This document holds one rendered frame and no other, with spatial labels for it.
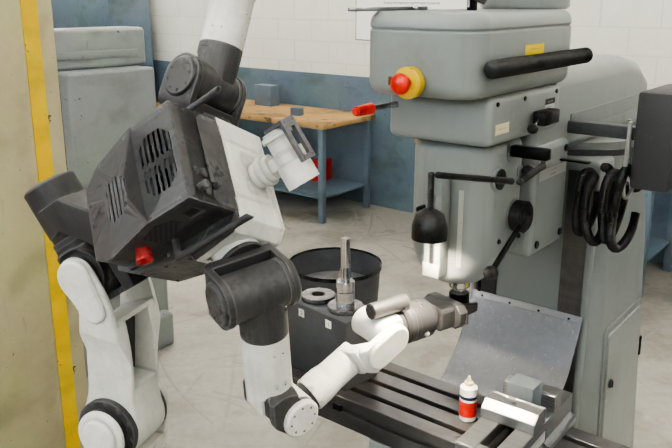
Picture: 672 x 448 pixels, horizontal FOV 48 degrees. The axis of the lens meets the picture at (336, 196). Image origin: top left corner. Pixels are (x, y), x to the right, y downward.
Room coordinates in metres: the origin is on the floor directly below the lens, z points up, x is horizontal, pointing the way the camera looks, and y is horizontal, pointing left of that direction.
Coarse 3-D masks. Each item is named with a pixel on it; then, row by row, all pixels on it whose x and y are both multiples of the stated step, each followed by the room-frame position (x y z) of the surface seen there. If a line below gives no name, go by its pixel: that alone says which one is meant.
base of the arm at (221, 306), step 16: (240, 256) 1.28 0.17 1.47; (256, 256) 1.29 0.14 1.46; (272, 256) 1.30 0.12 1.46; (208, 272) 1.23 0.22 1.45; (224, 272) 1.26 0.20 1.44; (288, 272) 1.25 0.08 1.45; (208, 288) 1.22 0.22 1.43; (224, 288) 1.19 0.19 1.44; (208, 304) 1.24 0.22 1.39; (224, 304) 1.18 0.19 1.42; (224, 320) 1.19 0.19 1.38
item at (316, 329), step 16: (320, 288) 1.89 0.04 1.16; (304, 304) 1.82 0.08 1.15; (320, 304) 1.81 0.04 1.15; (288, 320) 1.85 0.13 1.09; (304, 320) 1.81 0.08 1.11; (320, 320) 1.76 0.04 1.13; (336, 320) 1.72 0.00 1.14; (304, 336) 1.81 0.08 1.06; (320, 336) 1.76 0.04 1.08; (336, 336) 1.72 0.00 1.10; (352, 336) 1.72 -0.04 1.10; (304, 352) 1.81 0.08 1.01; (320, 352) 1.76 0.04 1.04; (304, 368) 1.81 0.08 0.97; (352, 384) 1.72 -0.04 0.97
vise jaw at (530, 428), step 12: (492, 396) 1.49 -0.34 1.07; (504, 396) 1.49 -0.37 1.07; (492, 408) 1.46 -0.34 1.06; (504, 408) 1.45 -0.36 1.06; (516, 408) 1.44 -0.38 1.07; (528, 408) 1.44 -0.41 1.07; (540, 408) 1.44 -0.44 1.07; (492, 420) 1.45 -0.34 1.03; (504, 420) 1.44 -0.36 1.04; (516, 420) 1.42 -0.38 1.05; (528, 420) 1.41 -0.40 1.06; (540, 420) 1.42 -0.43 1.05; (528, 432) 1.40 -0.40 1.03
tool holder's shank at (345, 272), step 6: (342, 240) 1.78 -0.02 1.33; (348, 240) 1.78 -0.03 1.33; (342, 246) 1.78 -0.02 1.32; (348, 246) 1.78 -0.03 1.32; (342, 252) 1.78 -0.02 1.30; (348, 252) 1.78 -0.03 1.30; (342, 258) 1.78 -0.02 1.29; (348, 258) 1.78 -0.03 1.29; (342, 264) 1.78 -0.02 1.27; (348, 264) 1.78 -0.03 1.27; (342, 270) 1.78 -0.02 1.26; (348, 270) 1.78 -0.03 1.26; (342, 276) 1.77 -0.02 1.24; (348, 276) 1.77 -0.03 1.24
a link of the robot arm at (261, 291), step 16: (240, 272) 1.24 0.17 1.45; (256, 272) 1.24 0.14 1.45; (272, 272) 1.25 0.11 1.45; (240, 288) 1.20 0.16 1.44; (256, 288) 1.21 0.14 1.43; (272, 288) 1.23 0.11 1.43; (288, 288) 1.24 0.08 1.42; (240, 304) 1.19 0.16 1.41; (256, 304) 1.21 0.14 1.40; (272, 304) 1.23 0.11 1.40; (288, 304) 1.26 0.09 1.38; (240, 320) 1.20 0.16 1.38; (256, 320) 1.23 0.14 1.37; (272, 320) 1.23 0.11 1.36; (240, 336) 1.26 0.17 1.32; (256, 336) 1.23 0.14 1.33; (272, 336) 1.24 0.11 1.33
